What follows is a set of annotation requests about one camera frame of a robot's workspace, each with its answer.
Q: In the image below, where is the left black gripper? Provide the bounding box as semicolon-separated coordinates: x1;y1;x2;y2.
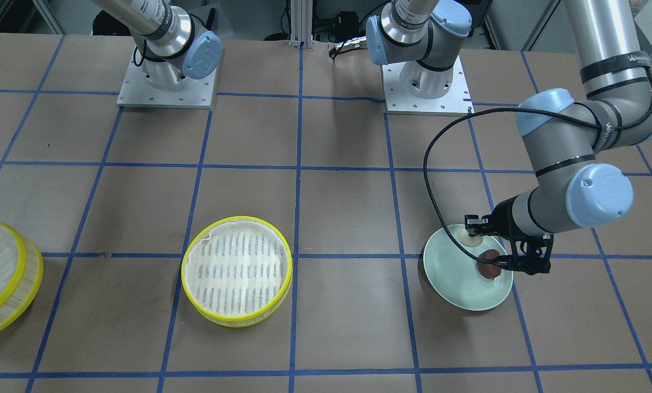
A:
464;197;553;275

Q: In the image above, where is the yellow bamboo steamer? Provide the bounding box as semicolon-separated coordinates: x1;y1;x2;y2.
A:
180;216;293;328
0;222;44;332

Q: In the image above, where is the white bun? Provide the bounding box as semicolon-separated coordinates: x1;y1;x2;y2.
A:
466;232;484;242

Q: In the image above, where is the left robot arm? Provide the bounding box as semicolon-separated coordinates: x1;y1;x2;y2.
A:
365;1;652;279

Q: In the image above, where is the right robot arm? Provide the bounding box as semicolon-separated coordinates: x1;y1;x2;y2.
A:
94;1;223;94

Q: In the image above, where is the brown bun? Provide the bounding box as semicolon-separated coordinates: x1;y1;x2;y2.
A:
476;249;502;279

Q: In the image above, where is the mint green plate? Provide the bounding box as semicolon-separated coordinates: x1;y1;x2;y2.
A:
423;224;513;311

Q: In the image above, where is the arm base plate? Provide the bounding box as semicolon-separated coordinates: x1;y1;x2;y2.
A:
116;52;218;109
381;56;475;116

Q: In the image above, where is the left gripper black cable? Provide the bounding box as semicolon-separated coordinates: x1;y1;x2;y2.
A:
423;106;600;267

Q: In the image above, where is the aluminium frame post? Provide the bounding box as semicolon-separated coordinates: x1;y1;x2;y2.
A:
288;0;315;51

